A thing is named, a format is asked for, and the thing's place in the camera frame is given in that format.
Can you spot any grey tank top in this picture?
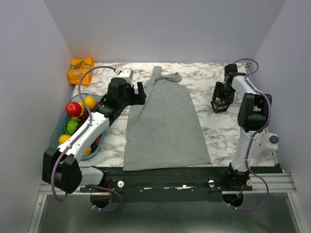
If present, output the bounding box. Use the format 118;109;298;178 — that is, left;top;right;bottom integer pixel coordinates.
123;66;211;171

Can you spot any green striped melon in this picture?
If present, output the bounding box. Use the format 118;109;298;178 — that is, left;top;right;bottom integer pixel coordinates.
64;120;81;135

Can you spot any yellow pear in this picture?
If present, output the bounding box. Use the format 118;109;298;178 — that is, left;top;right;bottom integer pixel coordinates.
58;134;71;145

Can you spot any red apple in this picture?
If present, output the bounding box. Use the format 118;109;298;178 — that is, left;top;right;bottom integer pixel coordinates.
65;102;82;117

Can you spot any aluminium rail frame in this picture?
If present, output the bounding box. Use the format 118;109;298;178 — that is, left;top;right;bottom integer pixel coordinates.
29;166;303;233

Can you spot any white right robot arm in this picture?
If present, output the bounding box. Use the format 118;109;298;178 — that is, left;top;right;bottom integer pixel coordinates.
211;63;272;190

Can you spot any colourful round brooch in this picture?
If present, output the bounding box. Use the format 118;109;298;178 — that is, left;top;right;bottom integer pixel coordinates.
215;100;222;106

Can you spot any black brooch display box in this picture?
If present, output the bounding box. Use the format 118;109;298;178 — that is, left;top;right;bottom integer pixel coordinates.
211;100;229;114

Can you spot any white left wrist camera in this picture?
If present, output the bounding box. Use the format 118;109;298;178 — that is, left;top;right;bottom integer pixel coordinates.
117;68;134;86

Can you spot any teal plastic fruit tray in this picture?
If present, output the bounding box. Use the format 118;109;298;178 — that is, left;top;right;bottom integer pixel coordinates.
50;93;106;161

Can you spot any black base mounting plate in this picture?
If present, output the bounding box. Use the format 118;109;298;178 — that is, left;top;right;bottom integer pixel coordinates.
81;167;252;202

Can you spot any orange yellow fruit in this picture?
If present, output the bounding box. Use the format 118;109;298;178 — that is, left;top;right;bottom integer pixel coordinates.
84;147;92;156

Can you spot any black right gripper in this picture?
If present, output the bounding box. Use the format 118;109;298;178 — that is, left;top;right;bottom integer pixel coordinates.
211;82;235;107

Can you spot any dark purple grape bunch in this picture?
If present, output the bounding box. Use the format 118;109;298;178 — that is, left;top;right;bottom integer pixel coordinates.
78;109;102;152

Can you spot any white bottle black cap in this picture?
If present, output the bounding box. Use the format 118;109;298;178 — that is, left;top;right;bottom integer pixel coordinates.
250;133;279;160

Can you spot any yellow lemon under apple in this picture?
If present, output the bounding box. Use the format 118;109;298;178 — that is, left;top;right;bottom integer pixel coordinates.
71;101;85;121

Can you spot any orange snack bag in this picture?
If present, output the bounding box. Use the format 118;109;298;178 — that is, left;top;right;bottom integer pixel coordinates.
67;57;94;84

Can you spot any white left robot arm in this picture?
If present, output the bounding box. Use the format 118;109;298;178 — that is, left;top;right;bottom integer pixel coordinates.
42;78;146;194

